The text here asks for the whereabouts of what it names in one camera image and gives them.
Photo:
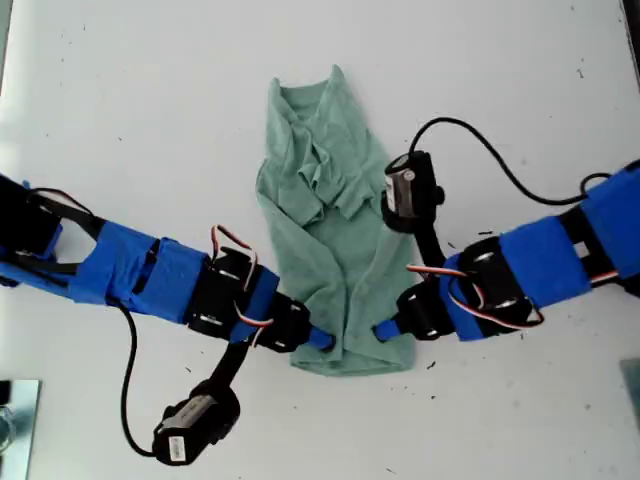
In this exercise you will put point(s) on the green t shirt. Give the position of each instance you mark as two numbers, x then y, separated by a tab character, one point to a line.
325	200

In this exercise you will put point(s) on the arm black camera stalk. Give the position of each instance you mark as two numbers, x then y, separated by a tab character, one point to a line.
430	250
227	370

